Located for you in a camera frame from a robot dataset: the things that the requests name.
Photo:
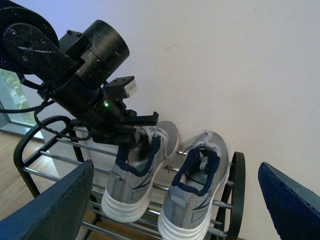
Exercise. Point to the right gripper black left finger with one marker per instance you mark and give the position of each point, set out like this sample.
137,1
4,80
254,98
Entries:
57,213

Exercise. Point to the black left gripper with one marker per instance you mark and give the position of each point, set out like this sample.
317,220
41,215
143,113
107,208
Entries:
111,123

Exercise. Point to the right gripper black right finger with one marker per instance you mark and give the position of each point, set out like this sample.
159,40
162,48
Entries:
293,208

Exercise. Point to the grey sneaker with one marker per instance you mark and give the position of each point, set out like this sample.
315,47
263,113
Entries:
129,186
187,208

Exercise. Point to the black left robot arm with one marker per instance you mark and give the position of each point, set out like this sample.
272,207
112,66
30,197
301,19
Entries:
74,70

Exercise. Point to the black metal shoe rack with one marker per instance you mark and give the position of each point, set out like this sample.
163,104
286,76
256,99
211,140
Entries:
225,225

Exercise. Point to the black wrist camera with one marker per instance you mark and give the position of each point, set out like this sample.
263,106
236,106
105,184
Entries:
121,88

